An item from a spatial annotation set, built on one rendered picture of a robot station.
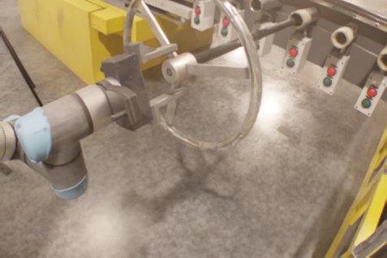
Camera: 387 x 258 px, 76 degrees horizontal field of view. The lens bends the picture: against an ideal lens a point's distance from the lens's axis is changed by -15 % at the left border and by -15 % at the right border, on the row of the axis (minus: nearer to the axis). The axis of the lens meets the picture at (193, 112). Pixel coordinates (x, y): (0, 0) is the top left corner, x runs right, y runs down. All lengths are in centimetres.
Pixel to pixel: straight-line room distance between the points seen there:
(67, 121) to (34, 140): 6
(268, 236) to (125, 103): 108
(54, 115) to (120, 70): 13
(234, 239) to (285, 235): 25
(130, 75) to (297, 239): 114
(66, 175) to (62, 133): 9
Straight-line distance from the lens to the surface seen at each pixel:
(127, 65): 49
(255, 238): 135
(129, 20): 68
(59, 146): 45
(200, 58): 62
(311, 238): 145
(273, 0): 119
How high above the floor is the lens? 116
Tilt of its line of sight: 39 degrees down
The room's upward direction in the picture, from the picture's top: 7 degrees clockwise
